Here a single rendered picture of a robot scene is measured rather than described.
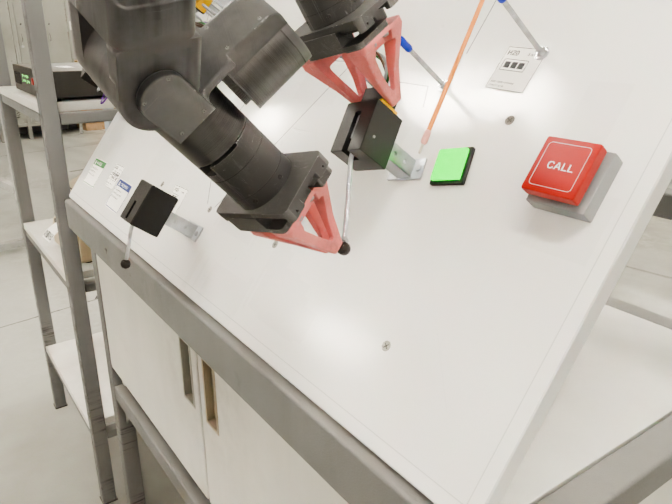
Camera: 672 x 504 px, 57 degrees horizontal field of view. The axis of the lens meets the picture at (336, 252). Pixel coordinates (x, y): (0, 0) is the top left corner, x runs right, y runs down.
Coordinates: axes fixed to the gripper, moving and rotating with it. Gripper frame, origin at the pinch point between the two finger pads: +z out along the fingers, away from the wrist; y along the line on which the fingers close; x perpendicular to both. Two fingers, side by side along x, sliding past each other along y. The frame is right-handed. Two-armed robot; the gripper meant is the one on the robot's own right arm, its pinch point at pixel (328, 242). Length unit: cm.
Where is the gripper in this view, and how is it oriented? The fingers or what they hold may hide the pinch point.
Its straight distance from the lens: 58.5
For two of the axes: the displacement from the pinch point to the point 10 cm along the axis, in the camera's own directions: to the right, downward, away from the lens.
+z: 5.9, 5.5, 5.9
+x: -4.4, 8.3, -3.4
